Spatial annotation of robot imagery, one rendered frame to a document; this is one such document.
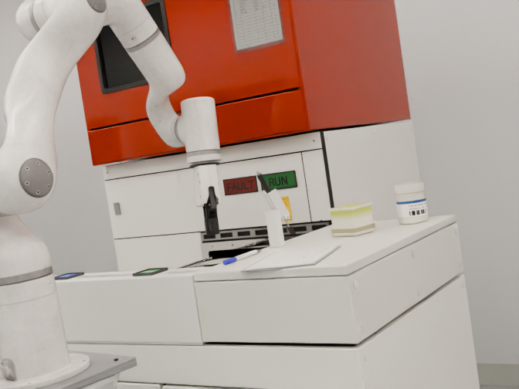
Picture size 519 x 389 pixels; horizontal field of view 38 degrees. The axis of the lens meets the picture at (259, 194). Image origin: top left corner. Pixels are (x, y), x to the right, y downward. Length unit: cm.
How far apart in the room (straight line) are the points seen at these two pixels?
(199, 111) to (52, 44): 45
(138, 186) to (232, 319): 101
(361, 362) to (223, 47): 107
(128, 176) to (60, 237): 253
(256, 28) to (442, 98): 155
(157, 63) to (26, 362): 72
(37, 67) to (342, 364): 80
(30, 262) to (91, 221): 331
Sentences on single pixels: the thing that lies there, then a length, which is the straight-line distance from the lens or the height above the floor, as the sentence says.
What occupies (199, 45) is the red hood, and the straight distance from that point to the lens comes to 218.
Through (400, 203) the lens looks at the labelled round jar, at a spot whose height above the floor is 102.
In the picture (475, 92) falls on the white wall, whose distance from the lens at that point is 341.
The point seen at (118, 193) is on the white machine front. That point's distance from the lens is 248.
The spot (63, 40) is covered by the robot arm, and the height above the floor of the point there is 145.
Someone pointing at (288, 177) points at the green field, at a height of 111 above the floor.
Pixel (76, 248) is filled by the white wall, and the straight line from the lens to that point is 484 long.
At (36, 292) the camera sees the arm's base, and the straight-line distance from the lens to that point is 142.
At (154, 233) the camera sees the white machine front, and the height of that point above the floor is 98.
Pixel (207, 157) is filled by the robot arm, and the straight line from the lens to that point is 180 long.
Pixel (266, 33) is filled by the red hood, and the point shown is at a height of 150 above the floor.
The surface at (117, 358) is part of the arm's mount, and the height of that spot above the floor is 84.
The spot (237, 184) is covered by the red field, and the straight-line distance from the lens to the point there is 218.
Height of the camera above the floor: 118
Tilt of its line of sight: 3 degrees down
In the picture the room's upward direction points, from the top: 8 degrees counter-clockwise
